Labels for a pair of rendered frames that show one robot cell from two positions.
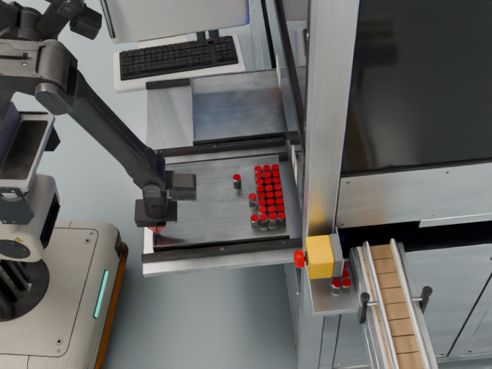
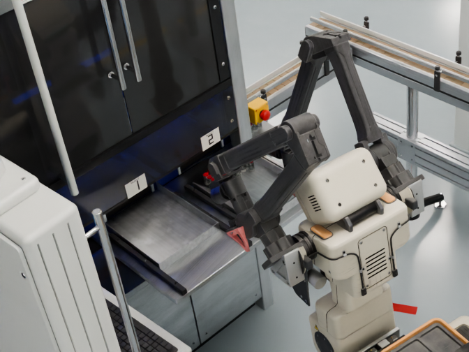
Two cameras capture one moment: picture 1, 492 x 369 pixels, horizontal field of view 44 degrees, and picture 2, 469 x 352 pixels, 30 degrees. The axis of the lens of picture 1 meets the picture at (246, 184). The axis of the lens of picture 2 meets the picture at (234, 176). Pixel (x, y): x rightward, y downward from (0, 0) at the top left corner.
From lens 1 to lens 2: 318 cm
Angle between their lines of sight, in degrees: 78
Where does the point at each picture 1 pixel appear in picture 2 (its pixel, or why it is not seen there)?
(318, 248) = (257, 103)
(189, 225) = not seen: hidden behind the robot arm
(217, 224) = (265, 184)
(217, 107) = (170, 243)
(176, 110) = (193, 262)
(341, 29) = not seen: outside the picture
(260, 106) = (150, 225)
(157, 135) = (225, 254)
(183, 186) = not seen: hidden behind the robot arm
